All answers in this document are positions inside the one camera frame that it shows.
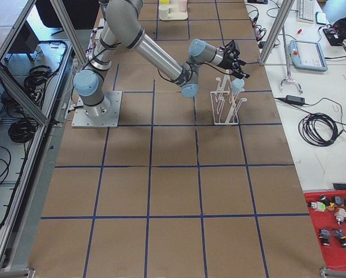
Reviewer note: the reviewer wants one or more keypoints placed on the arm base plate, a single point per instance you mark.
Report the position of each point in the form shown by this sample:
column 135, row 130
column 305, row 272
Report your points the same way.
column 106, row 114

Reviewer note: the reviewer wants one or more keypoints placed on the pink plastic cup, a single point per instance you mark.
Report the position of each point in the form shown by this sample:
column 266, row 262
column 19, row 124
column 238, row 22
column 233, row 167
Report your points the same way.
column 182, row 5

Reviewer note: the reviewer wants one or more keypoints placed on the teach pendant tablet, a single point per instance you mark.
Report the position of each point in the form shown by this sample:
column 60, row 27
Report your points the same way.
column 306, row 55

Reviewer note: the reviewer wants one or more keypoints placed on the cream plastic tray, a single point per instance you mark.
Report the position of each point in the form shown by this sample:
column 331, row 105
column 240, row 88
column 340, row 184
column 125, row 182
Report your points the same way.
column 174, row 13

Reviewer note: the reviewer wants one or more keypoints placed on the white keyboard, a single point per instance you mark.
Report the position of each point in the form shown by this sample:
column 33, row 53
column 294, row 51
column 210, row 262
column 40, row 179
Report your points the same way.
column 306, row 11

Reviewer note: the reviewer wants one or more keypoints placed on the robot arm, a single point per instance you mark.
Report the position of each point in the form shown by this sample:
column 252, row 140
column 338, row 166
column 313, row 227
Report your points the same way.
column 122, row 33

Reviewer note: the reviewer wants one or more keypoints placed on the yellow plastic cup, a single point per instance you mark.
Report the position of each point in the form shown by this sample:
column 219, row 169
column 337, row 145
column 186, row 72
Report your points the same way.
column 164, row 2

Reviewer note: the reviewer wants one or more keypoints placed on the light blue plastic cup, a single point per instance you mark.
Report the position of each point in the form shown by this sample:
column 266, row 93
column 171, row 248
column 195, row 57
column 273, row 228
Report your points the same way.
column 237, row 84

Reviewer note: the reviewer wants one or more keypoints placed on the cream white plastic cup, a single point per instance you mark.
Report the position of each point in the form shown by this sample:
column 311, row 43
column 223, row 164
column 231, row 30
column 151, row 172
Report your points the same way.
column 163, row 12

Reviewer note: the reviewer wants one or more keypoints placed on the red parts tray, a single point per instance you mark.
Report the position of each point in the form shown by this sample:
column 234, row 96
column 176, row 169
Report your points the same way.
column 328, row 213

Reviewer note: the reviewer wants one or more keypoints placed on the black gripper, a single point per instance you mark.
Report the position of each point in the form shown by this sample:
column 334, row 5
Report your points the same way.
column 226, row 59

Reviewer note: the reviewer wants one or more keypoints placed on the black power adapter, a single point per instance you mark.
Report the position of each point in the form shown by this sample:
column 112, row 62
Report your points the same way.
column 299, row 101

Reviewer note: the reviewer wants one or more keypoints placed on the white wire cup rack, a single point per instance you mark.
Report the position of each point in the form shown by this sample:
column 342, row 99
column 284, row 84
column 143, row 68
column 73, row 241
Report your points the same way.
column 225, row 103

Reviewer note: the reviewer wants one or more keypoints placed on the black smartphone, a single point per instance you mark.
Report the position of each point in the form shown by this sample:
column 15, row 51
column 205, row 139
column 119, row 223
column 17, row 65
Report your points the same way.
column 320, row 18

